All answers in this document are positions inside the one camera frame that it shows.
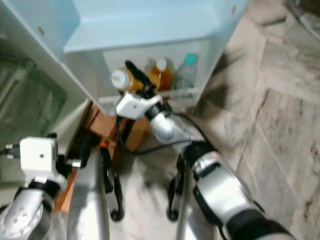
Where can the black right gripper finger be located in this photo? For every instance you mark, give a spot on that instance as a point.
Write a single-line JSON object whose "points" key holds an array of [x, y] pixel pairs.
{"points": [[139, 75]]}

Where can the amber bottle white cap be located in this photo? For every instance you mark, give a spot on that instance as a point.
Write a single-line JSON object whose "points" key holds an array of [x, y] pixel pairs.
{"points": [[162, 75], [121, 79]]}

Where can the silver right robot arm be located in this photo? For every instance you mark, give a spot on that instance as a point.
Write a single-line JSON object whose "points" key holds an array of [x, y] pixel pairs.
{"points": [[225, 185]]}

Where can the silver small fridge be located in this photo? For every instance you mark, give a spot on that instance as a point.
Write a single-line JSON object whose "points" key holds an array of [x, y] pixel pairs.
{"points": [[155, 25]]}

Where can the clear bottle teal cap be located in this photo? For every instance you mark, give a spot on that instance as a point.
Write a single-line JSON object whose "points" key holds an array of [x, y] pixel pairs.
{"points": [[186, 72]]}

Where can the orange brick stack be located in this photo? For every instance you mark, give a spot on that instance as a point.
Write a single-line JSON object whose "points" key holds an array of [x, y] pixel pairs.
{"points": [[102, 125]]}

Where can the grey robot right leg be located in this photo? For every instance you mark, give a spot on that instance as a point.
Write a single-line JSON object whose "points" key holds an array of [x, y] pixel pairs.
{"points": [[185, 210]]}

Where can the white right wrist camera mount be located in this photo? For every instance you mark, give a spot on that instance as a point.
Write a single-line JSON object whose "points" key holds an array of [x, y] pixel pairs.
{"points": [[135, 106]]}

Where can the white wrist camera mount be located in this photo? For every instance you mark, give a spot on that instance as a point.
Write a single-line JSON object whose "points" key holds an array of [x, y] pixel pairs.
{"points": [[38, 156], [135, 106]]}

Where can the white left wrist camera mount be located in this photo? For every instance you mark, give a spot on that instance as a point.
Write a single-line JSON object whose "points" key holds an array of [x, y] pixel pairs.
{"points": [[38, 156]]}

